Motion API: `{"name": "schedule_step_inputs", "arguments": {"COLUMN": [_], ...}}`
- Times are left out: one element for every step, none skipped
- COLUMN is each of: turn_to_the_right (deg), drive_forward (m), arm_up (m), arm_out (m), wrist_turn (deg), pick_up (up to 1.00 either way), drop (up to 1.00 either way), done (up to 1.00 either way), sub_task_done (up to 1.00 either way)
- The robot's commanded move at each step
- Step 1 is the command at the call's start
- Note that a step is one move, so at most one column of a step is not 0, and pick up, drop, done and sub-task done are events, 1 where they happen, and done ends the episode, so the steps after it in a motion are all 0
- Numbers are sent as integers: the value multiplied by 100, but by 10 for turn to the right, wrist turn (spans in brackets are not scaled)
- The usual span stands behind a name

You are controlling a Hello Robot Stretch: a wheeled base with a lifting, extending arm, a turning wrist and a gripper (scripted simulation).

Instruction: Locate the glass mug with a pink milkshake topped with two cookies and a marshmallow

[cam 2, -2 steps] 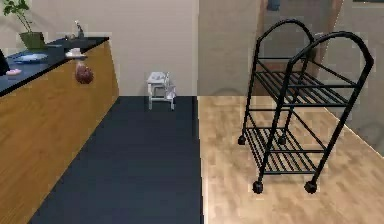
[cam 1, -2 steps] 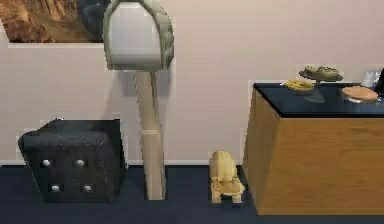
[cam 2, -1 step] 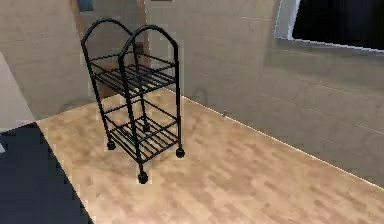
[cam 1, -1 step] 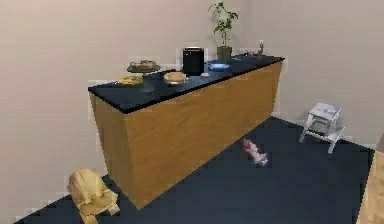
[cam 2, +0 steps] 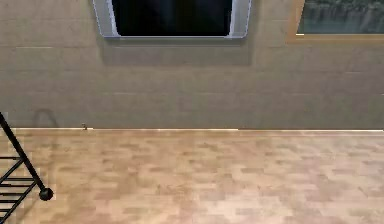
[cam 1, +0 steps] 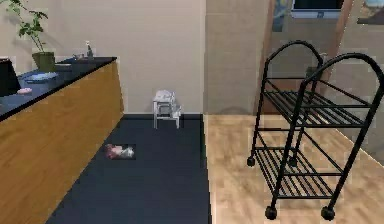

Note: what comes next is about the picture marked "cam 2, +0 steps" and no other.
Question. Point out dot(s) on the white framed dark window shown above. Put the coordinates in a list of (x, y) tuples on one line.
[(171, 16)]

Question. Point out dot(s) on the wood framed landscape picture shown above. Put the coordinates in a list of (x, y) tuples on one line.
[(340, 16)]

